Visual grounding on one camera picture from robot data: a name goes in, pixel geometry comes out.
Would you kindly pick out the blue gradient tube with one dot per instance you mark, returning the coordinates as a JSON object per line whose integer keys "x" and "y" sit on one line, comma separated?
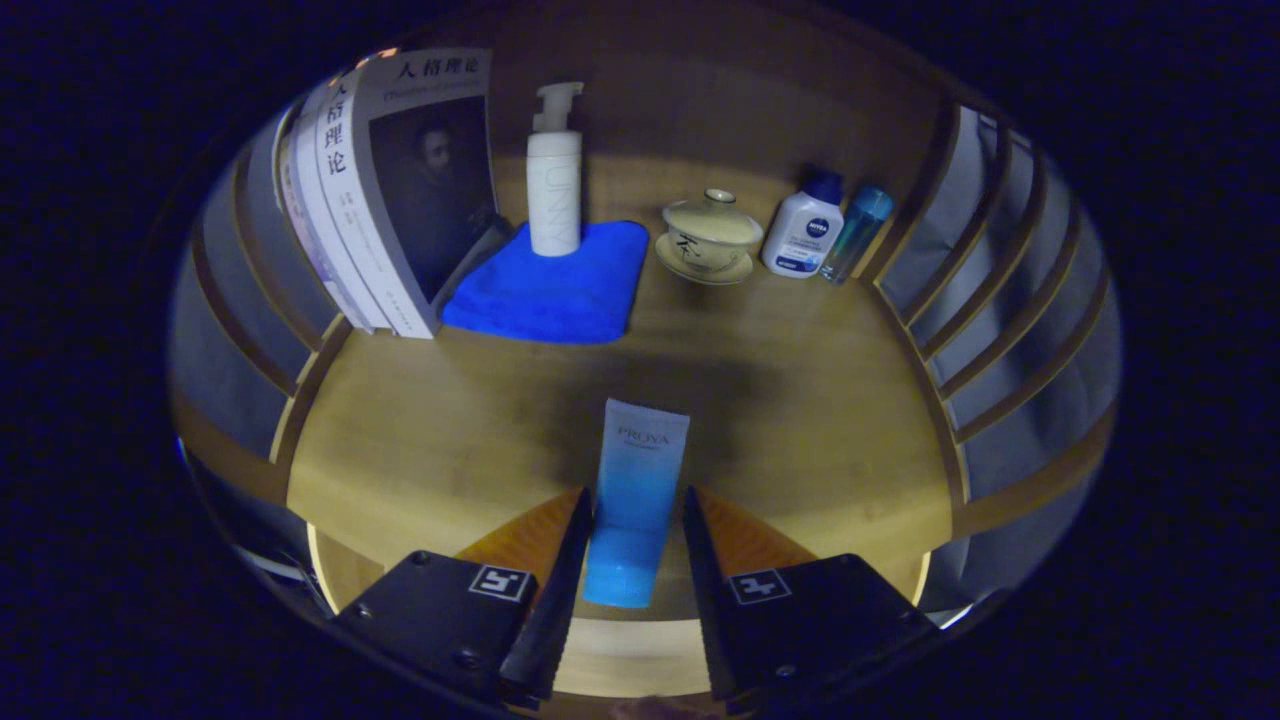
{"x": 640, "y": 480}

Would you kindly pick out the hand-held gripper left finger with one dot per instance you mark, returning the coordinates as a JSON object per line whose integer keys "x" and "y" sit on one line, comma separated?
{"x": 565, "y": 600}

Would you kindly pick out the white pump bottle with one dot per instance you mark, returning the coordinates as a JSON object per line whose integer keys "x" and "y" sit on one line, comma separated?
{"x": 553, "y": 190}

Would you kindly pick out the thin pale purple book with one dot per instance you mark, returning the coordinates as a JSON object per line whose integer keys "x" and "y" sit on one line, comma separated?
{"x": 300, "y": 210}

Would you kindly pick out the wooden cabinet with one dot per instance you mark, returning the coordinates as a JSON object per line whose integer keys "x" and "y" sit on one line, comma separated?
{"x": 700, "y": 100}

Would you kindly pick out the white bottle with blue cap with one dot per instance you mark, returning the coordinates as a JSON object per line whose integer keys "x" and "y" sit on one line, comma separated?
{"x": 803, "y": 235}

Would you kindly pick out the white book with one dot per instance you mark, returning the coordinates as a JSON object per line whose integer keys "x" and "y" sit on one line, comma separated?
{"x": 340, "y": 190}

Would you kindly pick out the wooden countertop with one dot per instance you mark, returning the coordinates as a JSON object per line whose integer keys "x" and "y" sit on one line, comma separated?
{"x": 800, "y": 400}

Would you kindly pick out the blue cloth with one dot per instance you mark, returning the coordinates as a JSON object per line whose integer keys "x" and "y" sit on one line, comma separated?
{"x": 550, "y": 295}

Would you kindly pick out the teal bottle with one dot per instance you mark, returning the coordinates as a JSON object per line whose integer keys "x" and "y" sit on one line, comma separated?
{"x": 857, "y": 235}

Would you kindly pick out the ceramic lidded cup with saucer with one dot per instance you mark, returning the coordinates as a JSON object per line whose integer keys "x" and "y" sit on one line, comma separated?
{"x": 708, "y": 235}

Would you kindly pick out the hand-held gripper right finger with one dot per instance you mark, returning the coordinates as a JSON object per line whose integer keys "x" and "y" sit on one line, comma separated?
{"x": 710, "y": 600}

